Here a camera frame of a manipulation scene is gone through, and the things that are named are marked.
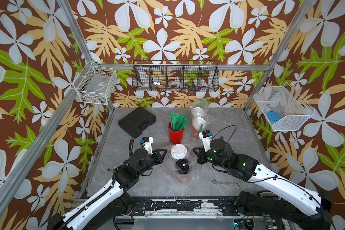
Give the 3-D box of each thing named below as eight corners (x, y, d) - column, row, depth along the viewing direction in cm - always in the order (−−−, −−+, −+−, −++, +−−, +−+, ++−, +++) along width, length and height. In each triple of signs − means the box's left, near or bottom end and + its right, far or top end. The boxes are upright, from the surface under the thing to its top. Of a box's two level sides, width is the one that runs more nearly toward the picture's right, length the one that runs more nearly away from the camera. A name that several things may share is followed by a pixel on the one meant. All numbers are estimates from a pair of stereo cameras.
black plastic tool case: (118, 125, 111) (116, 120, 107) (141, 109, 122) (140, 104, 118) (134, 139, 103) (133, 135, 99) (157, 120, 114) (156, 116, 110)
